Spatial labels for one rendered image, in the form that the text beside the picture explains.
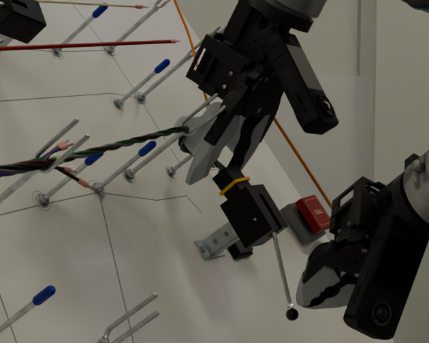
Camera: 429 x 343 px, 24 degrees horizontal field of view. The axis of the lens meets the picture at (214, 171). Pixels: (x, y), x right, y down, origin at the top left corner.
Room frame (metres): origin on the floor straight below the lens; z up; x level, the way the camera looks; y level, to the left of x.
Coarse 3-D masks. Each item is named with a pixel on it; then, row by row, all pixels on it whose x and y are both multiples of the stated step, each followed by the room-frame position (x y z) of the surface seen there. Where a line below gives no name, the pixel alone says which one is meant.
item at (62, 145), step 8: (64, 144) 0.84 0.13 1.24; (72, 144) 0.85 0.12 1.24; (48, 152) 0.82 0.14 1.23; (32, 160) 0.79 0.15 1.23; (40, 160) 0.80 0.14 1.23; (0, 168) 0.75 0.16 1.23; (8, 168) 0.76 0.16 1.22; (16, 168) 0.77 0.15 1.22; (24, 168) 0.78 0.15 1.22; (32, 168) 0.79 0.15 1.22; (40, 168) 0.80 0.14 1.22; (56, 168) 0.81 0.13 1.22; (64, 168) 0.83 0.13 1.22; (0, 176) 0.76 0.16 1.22; (72, 176) 0.82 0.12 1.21; (80, 184) 0.83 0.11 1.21; (88, 184) 0.83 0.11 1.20
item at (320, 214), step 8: (304, 200) 1.30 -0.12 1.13; (312, 200) 1.32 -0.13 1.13; (304, 208) 1.30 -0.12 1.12; (312, 208) 1.30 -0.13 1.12; (320, 208) 1.33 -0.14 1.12; (304, 216) 1.30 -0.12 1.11; (312, 216) 1.29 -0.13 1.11; (320, 216) 1.31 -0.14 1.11; (328, 216) 1.33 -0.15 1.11; (312, 224) 1.29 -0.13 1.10; (320, 224) 1.29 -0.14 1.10; (328, 224) 1.31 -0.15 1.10
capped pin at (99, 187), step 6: (150, 144) 0.98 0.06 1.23; (156, 144) 0.98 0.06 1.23; (144, 150) 0.98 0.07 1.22; (150, 150) 0.98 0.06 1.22; (138, 156) 0.99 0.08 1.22; (132, 162) 0.99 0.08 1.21; (120, 168) 1.00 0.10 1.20; (126, 168) 0.99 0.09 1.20; (114, 174) 1.00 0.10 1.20; (108, 180) 1.00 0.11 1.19; (96, 186) 1.01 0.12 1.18; (102, 186) 1.01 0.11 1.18; (96, 192) 1.01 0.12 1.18; (102, 192) 1.01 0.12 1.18
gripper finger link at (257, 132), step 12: (240, 120) 1.12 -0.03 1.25; (252, 120) 1.10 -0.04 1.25; (264, 120) 1.10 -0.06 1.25; (240, 132) 1.10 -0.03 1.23; (252, 132) 1.09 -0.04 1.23; (228, 144) 1.13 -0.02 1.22; (240, 144) 1.11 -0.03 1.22; (252, 144) 1.11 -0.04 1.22; (240, 156) 1.11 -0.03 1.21; (240, 168) 1.12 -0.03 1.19
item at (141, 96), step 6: (216, 30) 1.15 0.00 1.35; (222, 30) 1.16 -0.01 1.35; (186, 54) 1.18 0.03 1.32; (192, 54) 1.18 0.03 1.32; (180, 60) 1.18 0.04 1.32; (186, 60) 1.18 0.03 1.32; (174, 66) 1.18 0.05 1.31; (180, 66) 1.18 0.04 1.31; (168, 72) 1.19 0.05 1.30; (162, 78) 1.19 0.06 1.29; (156, 84) 1.20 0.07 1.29; (150, 90) 1.20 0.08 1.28; (138, 96) 1.20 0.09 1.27; (144, 96) 1.20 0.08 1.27; (144, 102) 1.21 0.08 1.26
